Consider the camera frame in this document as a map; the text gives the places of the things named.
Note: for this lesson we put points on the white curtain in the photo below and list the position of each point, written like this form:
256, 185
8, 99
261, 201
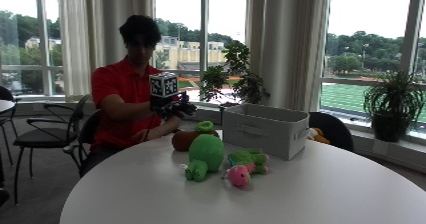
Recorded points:
104, 30
288, 44

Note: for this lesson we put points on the large green plush toy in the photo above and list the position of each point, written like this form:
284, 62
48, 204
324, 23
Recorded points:
205, 155

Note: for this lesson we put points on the black chair under person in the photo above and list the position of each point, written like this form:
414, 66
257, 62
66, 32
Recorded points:
87, 134

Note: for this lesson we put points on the orange plush toy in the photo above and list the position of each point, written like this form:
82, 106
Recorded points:
317, 136

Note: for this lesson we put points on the small green plush toy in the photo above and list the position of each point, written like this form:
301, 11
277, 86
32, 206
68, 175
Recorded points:
251, 160

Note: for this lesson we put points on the white side table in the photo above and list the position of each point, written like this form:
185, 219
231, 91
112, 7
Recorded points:
6, 105

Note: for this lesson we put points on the white marker cube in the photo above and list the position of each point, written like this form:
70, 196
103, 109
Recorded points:
164, 84

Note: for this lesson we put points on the black chair with armrests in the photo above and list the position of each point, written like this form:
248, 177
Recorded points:
47, 135

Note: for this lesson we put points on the pink plush toy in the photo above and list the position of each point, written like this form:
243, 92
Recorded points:
239, 176

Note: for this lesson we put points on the black round-back chair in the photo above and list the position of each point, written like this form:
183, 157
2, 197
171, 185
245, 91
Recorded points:
332, 129

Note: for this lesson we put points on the white fabric storage box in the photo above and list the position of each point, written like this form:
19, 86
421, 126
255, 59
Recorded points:
267, 129

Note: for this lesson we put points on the grassy plant in black pot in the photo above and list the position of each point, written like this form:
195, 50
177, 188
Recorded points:
393, 105

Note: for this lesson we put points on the tall leafy plant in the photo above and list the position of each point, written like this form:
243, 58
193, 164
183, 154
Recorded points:
235, 77

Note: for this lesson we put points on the brown plush toy green top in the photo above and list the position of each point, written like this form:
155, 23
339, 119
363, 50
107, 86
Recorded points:
185, 138

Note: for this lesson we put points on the person in red shirt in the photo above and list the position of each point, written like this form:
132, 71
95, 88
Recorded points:
120, 84

